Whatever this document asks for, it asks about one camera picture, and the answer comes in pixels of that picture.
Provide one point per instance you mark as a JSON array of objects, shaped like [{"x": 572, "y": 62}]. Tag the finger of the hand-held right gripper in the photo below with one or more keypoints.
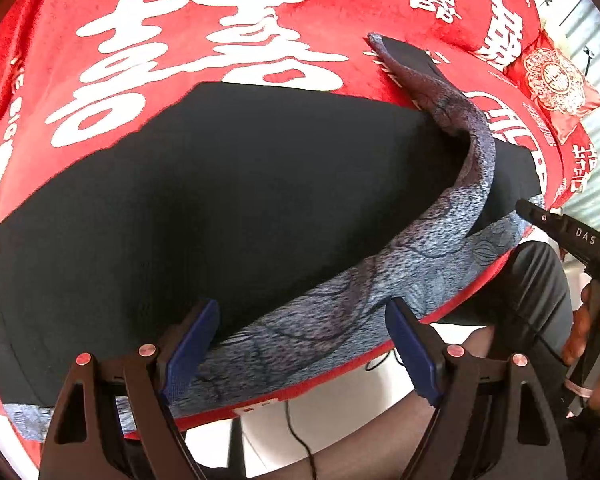
[{"x": 535, "y": 212}]

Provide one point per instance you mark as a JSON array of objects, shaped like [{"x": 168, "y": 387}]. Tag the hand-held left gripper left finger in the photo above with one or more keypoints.
[{"x": 190, "y": 352}]

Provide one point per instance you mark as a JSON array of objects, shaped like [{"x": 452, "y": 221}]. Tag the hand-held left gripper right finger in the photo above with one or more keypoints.
[{"x": 414, "y": 355}]

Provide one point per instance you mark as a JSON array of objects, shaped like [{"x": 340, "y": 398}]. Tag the black pants with blue waistband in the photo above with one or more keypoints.
[{"x": 230, "y": 185}]

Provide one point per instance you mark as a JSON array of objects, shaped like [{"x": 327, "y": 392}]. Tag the red patterned pillow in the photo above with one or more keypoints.
[{"x": 555, "y": 85}]

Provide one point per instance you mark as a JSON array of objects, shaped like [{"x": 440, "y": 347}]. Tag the red printed blanket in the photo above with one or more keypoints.
[{"x": 180, "y": 20}]

